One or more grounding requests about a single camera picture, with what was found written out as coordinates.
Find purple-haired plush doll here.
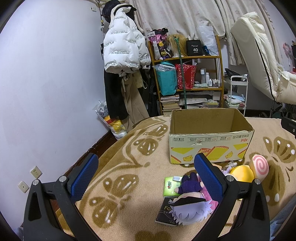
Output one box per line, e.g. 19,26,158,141
170,172,218,225

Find yellow plush toy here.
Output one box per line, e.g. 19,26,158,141
229,165,254,183

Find green tissue pack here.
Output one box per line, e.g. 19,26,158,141
163,176,182,197

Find pink swirl plush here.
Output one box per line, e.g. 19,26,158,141
249,154,269,182

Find black Face tissue pack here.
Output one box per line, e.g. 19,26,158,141
155,197,178,226

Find beige patterned blanket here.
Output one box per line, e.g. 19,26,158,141
76,116,295,240

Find open cardboard box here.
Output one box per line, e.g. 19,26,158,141
169,108,254,165

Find plastic bag of toys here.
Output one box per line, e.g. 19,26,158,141
93,101,127,140

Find beige hanging trousers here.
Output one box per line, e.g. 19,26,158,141
121,71,149,132

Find stack of books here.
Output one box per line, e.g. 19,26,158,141
161,95,182,115

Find white rolling cart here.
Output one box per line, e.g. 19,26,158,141
224,74,248,115

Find wooden shelf unit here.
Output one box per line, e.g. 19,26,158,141
148,36,224,114

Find red patterned bag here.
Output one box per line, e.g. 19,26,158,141
175,63,197,90

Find teal bag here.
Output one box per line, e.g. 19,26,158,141
153,61,178,96

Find cream folded mattress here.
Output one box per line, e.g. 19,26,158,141
231,12,296,104

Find white puffer jacket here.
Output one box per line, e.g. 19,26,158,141
103,4,151,74

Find black box marked 40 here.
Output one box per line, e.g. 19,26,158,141
186,40,203,56

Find green pole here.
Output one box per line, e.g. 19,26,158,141
174,37,187,109

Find floral curtain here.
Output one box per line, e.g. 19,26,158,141
129,0,282,65

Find wall socket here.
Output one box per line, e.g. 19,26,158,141
30,166,43,179
18,181,29,193

